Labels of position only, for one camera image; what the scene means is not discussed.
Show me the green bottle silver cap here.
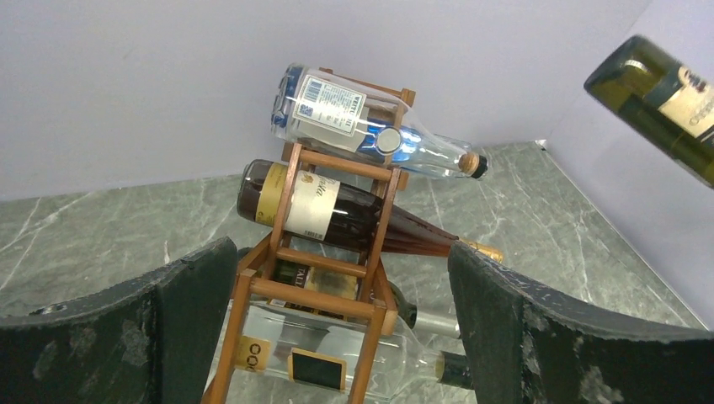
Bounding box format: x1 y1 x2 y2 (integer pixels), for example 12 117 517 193
271 259 461 339

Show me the clear bottle white label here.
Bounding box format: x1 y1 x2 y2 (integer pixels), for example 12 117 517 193
271 63 488 179

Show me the brown bottle gold foil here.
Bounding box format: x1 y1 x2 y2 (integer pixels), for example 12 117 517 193
236 159 504 264

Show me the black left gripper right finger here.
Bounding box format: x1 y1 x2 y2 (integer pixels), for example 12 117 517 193
448 242 713 403

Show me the brown wooden wine rack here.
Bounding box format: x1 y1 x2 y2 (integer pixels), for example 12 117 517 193
202 77 415 403

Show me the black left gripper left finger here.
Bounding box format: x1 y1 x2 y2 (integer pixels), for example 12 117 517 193
1 237 238 403

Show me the dark green wine bottle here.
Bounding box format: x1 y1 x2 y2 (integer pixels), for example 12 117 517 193
583 35 713 188

